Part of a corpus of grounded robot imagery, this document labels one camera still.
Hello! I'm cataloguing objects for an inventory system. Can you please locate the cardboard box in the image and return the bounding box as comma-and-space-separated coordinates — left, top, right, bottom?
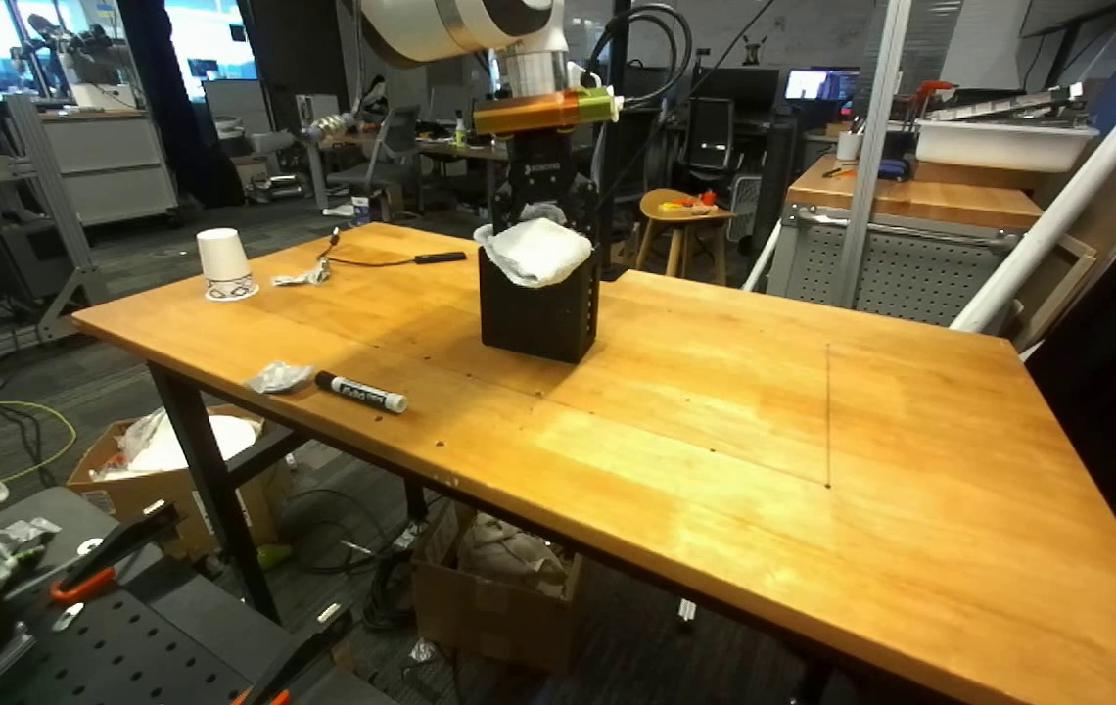
413, 502, 586, 679
62, 402, 286, 562

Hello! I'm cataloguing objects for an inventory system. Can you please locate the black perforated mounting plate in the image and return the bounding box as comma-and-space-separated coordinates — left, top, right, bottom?
0, 484, 384, 705

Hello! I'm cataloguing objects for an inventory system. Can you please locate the wooden top workbench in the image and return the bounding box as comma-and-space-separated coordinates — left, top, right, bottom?
763, 151, 1049, 327

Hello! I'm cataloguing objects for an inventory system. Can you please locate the large crumpled foil piece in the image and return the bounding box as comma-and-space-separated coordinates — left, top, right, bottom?
271, 226, 344, 288

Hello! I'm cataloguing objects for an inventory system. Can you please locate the black clamp orange handle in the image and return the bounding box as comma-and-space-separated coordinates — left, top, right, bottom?
230, 599, 358, 705
42, 502, 179, 617

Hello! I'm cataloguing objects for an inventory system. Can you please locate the white cabinet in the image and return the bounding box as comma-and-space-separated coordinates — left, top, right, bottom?
40, 111, 179, 230

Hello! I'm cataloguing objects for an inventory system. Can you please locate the round wooden stool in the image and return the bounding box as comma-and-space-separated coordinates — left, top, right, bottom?
630, 183, 737, 282

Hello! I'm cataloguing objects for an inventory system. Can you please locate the black perforated box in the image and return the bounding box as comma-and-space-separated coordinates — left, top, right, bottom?
473, 247, 603, 365

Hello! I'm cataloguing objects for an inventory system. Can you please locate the lit computer monitor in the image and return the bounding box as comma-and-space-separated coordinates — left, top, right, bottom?
778, 64, 867, 111

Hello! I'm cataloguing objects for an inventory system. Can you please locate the white cloth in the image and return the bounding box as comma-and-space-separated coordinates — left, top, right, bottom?
470, 210, 597, 288

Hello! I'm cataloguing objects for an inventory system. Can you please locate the black pole stand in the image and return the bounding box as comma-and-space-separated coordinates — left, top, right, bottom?
601, 0, 639, 260

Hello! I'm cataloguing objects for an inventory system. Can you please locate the orange green wrist camera mount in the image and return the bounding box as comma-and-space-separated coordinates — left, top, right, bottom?
470, 81, 628, 137

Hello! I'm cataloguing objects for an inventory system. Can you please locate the grey upright metal post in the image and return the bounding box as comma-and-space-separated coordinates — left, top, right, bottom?
833, 0, 922, 311

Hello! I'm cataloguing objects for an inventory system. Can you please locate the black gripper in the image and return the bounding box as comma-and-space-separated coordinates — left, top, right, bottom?
490, 130, 609, 230

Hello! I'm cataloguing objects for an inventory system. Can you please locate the white slanted pole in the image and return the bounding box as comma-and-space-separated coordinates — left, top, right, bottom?
949, 42, 1116, 335

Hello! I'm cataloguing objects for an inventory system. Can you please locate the black and white marker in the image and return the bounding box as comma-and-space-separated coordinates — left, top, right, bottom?
310, 368, 413, 420

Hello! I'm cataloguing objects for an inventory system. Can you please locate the small crumpled foil piece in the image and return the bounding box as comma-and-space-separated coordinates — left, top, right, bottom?
246, 360, 321, 399

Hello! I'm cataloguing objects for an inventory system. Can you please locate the yellow green hose coil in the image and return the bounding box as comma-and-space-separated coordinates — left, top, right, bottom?
0, 394, 83, 491

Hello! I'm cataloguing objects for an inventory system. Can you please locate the white plastic bin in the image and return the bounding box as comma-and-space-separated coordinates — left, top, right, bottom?
911, 115, 1102, 177

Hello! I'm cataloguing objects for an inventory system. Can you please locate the grey metal shelf rack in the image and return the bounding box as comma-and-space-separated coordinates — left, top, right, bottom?
0, 91, 102, 382

